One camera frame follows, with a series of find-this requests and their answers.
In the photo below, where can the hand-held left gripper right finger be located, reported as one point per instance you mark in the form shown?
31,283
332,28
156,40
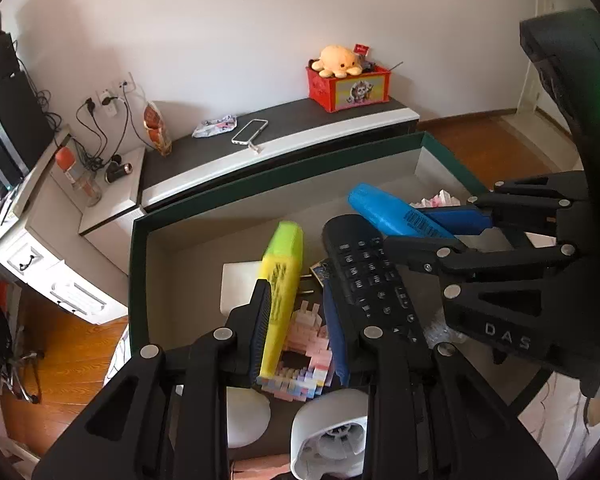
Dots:
337,345

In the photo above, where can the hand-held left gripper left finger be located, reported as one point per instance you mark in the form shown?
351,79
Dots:
260,332

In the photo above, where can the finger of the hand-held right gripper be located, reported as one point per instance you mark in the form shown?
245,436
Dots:
460,220
480,257

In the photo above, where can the pink white block figure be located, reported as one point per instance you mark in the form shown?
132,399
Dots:
437,199

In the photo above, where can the pastel block toy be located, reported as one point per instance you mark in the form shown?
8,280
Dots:
305,360

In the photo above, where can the white charger plug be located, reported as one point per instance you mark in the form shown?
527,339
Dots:
240,285

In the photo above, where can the yellow highlighter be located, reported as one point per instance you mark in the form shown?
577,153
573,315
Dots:
280,280

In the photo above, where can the clear glass bottle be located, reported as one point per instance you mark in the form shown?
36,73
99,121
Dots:
442,332

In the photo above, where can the black remote control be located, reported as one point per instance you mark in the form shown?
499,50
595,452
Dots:
365,270

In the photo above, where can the blue highlighter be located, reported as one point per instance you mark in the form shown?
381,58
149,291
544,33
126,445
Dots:
380,207

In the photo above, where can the white rounded plastic piece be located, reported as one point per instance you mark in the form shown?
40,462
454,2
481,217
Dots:
247,417

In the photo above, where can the white plastic fan housing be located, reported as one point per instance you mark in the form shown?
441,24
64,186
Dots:
325,440

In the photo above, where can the pink storage box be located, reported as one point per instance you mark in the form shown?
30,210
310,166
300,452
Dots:
190,260

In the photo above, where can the red toy crate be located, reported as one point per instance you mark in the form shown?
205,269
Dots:
350,90

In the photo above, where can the smartphone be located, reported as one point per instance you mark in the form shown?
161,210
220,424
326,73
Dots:
250,132

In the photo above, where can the yellow plush octopus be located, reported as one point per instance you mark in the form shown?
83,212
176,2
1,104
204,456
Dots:
337,61

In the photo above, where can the low black white cabinet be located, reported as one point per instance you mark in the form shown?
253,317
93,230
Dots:
280,130

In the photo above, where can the white door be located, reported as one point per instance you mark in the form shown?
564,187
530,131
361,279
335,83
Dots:
545,35

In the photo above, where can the plastic wrapper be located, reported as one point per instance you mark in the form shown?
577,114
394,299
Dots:
214,126

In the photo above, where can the black hair curler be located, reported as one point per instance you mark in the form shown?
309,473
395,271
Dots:
118,171

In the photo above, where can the white desk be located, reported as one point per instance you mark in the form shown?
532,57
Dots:
35,260

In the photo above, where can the orange cap bottle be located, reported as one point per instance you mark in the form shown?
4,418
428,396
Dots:
77,180

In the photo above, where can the black office chair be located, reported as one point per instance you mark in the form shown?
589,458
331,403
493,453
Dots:
0,350

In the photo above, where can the black computer tower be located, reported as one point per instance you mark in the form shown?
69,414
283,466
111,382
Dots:
15,125

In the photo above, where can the black speaker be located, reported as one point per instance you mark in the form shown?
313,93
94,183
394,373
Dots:
2,57

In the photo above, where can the wall socket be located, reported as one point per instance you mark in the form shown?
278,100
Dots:
106,96
126,81
87,105

